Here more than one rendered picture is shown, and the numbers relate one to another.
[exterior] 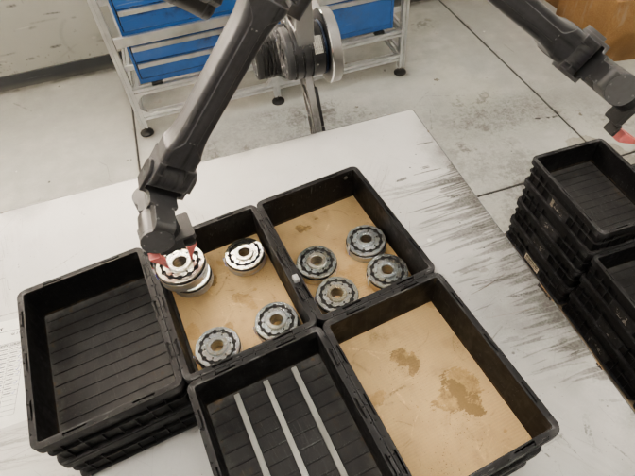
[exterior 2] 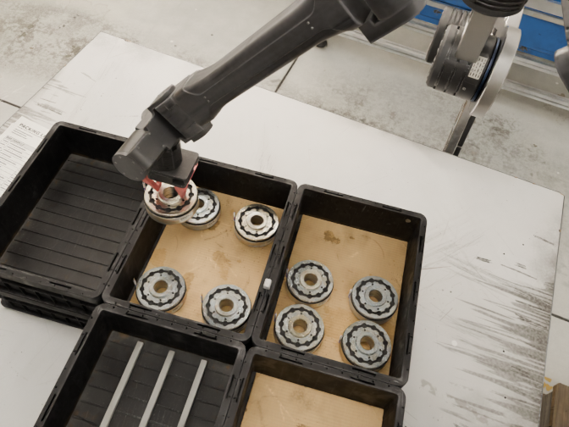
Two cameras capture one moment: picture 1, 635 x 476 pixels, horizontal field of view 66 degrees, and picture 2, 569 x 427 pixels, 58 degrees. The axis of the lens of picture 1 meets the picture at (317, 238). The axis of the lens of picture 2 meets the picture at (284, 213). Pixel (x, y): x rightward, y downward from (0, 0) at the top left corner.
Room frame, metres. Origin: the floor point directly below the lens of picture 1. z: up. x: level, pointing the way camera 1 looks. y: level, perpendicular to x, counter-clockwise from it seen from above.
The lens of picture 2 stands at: (0.24, -0.17, 1.85)
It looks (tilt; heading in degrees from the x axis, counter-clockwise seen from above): 55 degrees down; 29
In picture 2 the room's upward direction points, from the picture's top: 8 degrees clockwise
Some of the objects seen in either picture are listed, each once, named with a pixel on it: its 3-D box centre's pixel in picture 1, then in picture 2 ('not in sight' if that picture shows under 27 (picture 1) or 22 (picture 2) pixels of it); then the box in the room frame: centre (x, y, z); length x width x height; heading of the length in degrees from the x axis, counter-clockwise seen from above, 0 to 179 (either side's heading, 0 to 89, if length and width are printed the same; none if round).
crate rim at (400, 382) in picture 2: (339, 236); (345, 275); (0.76, -0.06, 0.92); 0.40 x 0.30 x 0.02; 21
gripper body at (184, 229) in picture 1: (163, 225); (164, 152); (0.63, 0.29, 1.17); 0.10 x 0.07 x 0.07; 110
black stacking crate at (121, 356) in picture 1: (105, 348); (82, 216); (0.54, 0.50, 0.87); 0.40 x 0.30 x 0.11; 21
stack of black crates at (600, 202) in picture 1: (578, 224); not in sight; (1.15, -1.00, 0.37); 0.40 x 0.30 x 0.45; 13
